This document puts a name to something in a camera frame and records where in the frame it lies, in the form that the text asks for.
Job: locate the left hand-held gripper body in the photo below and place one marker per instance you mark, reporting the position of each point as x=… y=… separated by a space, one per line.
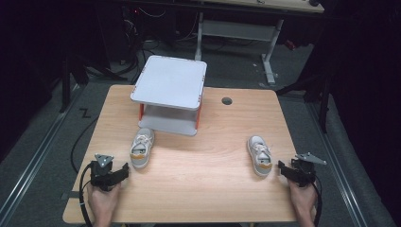
x=101 y=171

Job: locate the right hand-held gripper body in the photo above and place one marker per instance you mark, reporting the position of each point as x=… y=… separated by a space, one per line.
x=305 y=171

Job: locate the small grey white sneaker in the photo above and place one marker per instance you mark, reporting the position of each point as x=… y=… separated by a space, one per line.
x=141 y=159
x=262 y=167

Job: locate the white two-tier shoe rack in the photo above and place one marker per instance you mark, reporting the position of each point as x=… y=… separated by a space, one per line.
x=170 y=82

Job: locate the person's right hand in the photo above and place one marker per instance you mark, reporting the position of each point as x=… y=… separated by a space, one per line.
x=303 y=198

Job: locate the black metal stand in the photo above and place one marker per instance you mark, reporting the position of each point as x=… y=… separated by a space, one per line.
x=66 y=82
x=324 y=101

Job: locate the metal floor rail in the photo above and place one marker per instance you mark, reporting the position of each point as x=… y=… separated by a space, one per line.
x=38 y=154
x=340 y=164

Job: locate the wooden desk with white frame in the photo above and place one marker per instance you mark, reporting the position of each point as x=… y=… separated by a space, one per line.
x=239 y=31

